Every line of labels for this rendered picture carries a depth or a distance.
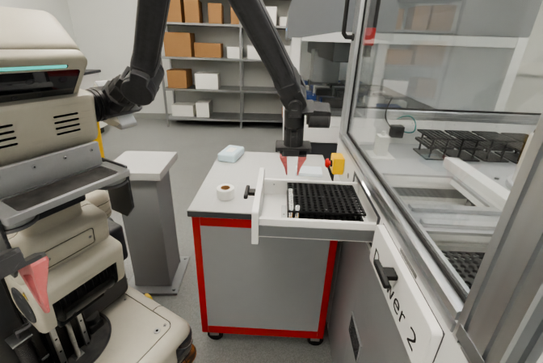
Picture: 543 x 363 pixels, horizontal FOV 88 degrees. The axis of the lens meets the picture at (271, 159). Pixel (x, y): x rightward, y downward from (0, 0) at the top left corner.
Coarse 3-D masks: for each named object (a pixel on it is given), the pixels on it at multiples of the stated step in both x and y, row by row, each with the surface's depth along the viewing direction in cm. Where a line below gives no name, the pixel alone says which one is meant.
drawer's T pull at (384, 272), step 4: (376, 260) 61; (376, 264) 60; (380, 264) 60; (376, 268) 60; (380, 268) 59; (384, 268) 59; (388, 268) 59; (392, 268) 59; (380, 272) 58; (384, 272) 58; (388, 272) 58; (392, 272) 58; (380, 276) 57; (384, 276) 57; (388, 276) 57; (392, 276) 57; (396, 276) 57; (384, 280) 56; (388, 280) 56; (392, 280) 57; (396, 280) 57; (384, 284) 55; (388, 284) 55; (384, 288) 55; (388, 288) 55
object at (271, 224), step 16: (272, 192) 101; (272, 208) 93; (368, 208) 88; (272, 224) 77; (288, 224) 77; (304, 224) 77; (320, 224) 77; (336, 224) 77; (352, 224) 76; (368, 224) 76; (336, 240) 79; (352, 240) 78; (368, 240) 78
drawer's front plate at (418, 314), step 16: (384, 240) 65; (384, 256) 65; (400, 256) 60; (400, 272) 56; (400, 288) 56; (416, 288) 52; (400, 304) 56; (416, 304) 49; (400, 320) 55; (416, 320) 49; (432, 320) 46; (416, 336) 49; (432, 336) 44; (416, 352) 49; (432, 352) 46
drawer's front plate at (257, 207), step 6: (264, 168) 100; (264, 174) 101; (258, 180) 91; (258, 186) 87; (258, 192) 83; (258, 198) 80; (258, 204) 77; (252, 210) 74; (258, 210) 75; (252, 216) 74; (258, 216) 74; (252, 222) 75; (258, 222) 75; (252, 228) 76; (258, 228) 77; (252, 234) 77; (258, 234) 78; (252, 240) 78; (258, 240) 79
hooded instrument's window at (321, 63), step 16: (288, 48) 166; (304, 48) 148; (320, 48) 147; (336, 48) 147; (304, 64) 151; (320, 64) 150; (336, 64) 150; (304, 80) 154; (320, 80) 154; (336, 80) 153; (320, 96) 157; (336, 96) 157; (336, 112) 160
